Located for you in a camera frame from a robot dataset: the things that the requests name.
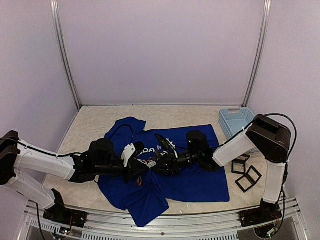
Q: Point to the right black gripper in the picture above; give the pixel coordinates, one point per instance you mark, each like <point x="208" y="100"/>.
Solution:
<point x="168" y="159"/>

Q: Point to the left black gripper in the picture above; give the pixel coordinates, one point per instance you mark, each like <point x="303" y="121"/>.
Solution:
<point x="132" y="170"/>

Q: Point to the round brooch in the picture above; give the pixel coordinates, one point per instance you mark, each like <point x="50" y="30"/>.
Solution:
<point x="151" y="164"/>

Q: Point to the round brooch badge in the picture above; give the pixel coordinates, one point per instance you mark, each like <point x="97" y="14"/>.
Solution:
<point x="139" y="181"/>

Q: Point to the blue printed t-shirt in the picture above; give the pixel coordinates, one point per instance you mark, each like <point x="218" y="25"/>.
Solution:
<point x="148" y="201"/>

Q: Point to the black display box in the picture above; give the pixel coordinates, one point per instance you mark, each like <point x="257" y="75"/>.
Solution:
<point x="252" y="176"/>
<point x="239" y="165"/>

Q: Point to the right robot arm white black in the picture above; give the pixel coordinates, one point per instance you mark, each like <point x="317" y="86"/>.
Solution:
<point x="274" y="140"/>

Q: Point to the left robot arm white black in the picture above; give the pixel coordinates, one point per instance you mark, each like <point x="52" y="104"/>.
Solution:
<point x="100" y="159"/>

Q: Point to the light blue plastic basket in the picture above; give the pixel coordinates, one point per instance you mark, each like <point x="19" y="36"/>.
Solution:
<point x="231" y="120"/>

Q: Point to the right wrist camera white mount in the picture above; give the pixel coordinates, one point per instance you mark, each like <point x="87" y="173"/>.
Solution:
<point x="166" y="145"/>

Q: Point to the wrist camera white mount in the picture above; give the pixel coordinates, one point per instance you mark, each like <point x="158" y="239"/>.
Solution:
<point x="166" y="145"/>
<point x="132" y="151"/>

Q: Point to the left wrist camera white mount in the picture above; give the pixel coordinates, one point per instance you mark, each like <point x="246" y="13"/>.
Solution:
<point x="132" y="151"/>

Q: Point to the front aluminium rail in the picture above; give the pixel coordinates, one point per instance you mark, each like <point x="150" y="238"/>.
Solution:
<point x="221" y="225"/>

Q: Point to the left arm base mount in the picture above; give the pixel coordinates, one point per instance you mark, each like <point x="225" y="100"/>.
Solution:
<point x="60" y="214"/>

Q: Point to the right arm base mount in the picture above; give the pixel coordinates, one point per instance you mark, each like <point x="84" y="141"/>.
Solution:
<point x="266" y="212"/>

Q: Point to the left aluminium frame post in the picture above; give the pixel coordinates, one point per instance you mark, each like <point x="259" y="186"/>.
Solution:
<point x="54" y="5"/>

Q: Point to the aluminium frame post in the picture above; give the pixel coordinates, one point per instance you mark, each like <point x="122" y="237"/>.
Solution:
<point x="258" y="52"/>
<point x="54" y="5"/>

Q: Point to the right aluminium frame post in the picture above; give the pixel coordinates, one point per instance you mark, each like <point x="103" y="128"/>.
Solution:
<point x="258" y="52"/>

